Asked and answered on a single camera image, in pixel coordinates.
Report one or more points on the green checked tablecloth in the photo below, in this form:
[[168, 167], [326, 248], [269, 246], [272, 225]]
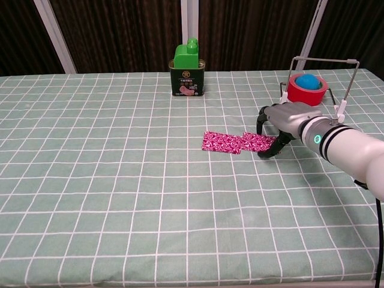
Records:
[[120, 180]]

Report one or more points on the dark brown curtain panel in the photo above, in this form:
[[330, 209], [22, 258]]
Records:
[[18, 36], [354, 30], [120, 36], [255, 30]]

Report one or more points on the pink patterned cloth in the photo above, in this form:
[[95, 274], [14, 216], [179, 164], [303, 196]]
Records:
[[222, 142]]

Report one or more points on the red tape roll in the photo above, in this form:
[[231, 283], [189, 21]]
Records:
[[303, 96]]

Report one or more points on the blue ball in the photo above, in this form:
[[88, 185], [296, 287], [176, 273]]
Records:
[[306, 82]]

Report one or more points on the green toy building block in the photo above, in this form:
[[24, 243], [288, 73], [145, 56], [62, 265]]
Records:
[[186, 57]]

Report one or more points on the white frame post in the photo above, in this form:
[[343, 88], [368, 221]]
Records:
[[315, 27], [189, 18], [54, 30]]

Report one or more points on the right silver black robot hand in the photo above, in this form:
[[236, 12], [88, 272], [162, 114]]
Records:
[[288, 117]]

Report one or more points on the dark green tin can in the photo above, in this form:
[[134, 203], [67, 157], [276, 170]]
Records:
[[187, 82]]

